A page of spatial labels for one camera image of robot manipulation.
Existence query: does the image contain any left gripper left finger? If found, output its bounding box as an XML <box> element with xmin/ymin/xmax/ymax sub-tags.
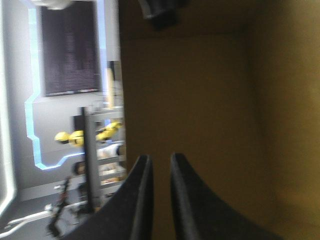
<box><xmin>61</xmin><ymin>154</ymin><xmax>154</xmax><ymax>240</ymax></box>

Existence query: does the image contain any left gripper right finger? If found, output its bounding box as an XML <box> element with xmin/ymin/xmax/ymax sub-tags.
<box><xmin>170</xmin><ymin>152</ymin><xmax>285</xmax><ymax>240</ymax></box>

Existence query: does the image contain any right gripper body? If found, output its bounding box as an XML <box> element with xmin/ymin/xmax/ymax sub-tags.
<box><xmin>138</xmin><ymin>0</ymin><xmax>188</xmax><ymax>32</ymax></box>

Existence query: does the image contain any brown cardboard box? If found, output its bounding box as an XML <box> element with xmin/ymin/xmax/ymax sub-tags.
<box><xmin>118</xmin><ymin>0</ymin><xmax>320</xmax><ymax>240</ymax></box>

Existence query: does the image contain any grey storage rack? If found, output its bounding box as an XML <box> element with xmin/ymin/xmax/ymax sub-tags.
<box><xmin>79</xmin><ymin>105</ymin><xmax>128</xmax><ymax>214</ymax></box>

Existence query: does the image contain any yellow robot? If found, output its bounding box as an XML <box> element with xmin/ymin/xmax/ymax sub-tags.
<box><xmin>54</xmin><ymin>120</ymin><xmax>125</xmax><ymax>149</ymax></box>

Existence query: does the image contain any dark wall display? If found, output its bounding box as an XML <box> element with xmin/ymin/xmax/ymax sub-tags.
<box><xmin>39</xmin><ymin>0</ymin><xmax>103</xmax><ymax>98</ymax></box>

